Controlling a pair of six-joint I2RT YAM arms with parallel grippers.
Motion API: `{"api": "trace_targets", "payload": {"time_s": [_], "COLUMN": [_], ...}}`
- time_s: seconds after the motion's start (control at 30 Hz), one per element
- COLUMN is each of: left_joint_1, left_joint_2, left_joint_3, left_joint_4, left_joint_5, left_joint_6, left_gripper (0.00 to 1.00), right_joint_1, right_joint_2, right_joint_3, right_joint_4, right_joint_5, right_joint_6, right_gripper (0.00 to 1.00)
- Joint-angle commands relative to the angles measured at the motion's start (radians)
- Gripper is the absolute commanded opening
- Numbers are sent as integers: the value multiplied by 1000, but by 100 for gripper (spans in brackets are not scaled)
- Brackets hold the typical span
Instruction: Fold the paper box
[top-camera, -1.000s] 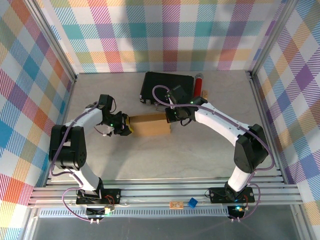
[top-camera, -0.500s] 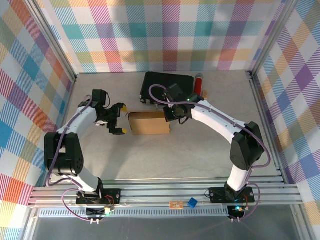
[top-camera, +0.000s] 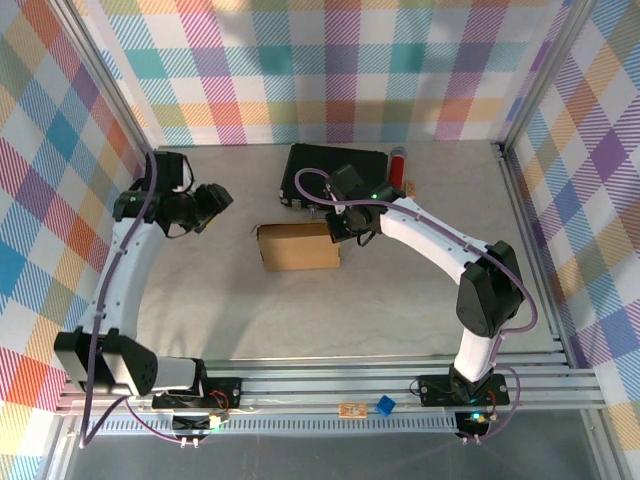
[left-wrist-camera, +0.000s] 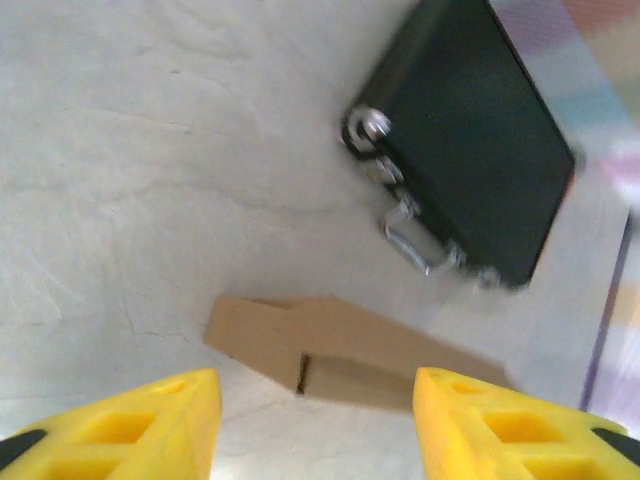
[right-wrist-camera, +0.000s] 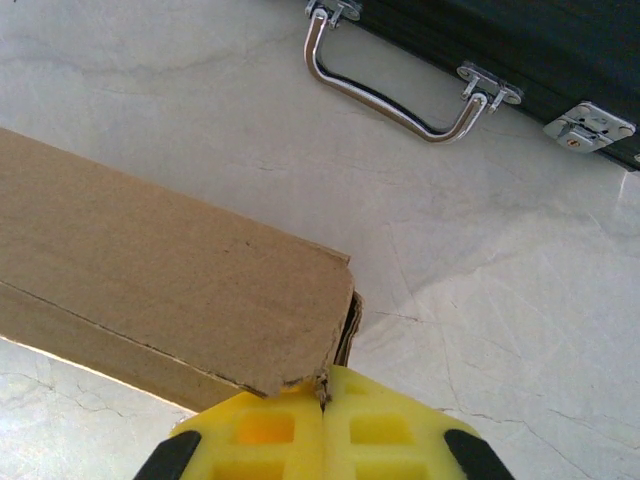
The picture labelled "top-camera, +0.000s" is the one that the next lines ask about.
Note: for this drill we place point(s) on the blue toy block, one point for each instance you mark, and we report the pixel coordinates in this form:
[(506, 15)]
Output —
[(385, 404)]

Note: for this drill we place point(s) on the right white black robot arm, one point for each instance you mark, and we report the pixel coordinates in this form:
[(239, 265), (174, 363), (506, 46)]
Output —
[(425, 235)]

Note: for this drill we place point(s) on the aluminium front frame rails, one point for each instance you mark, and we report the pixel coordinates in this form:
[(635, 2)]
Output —
[(325, 385)]

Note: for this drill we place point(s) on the small circuit board with LED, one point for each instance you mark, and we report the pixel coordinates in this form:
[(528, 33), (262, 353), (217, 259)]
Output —
[(215, 421), (475, 419)]

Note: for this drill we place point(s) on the small orange printed card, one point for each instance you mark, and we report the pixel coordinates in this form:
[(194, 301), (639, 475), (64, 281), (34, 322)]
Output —
[(352, 411)]

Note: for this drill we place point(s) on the red cylinder with grey cap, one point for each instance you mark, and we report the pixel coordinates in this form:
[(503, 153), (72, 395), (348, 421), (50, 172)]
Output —
[(398, 167)]

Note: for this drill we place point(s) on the brown cardboard paper box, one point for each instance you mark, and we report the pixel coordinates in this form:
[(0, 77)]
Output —
[(300, 247)]

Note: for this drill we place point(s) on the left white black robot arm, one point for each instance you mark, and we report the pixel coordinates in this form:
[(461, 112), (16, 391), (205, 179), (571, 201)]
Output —
[(122, 280)]

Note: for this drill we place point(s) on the aluminium frame leg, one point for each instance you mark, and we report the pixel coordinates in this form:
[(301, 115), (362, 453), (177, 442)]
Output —
[(57, 450), (602, 445)]

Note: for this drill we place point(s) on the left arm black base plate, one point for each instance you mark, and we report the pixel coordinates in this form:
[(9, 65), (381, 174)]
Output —
[(225, 392)]

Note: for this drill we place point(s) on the small wooden block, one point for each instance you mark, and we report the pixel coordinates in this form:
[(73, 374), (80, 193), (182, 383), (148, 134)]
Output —
[(410, 188)]

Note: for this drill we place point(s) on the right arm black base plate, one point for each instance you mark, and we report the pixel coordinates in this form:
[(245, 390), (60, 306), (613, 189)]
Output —
[(435, 390)]

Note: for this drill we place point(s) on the aluminium frame post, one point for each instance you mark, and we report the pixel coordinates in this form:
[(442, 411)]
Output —
[(100, 75), (545, 70)]

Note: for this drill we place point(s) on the aluminium side frame rail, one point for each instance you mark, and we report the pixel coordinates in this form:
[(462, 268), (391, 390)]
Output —
[(535, 240)]

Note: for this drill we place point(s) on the black ribbed carrying case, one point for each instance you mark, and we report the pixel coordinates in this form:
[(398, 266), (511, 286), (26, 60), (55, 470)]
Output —
[(310, 170)]

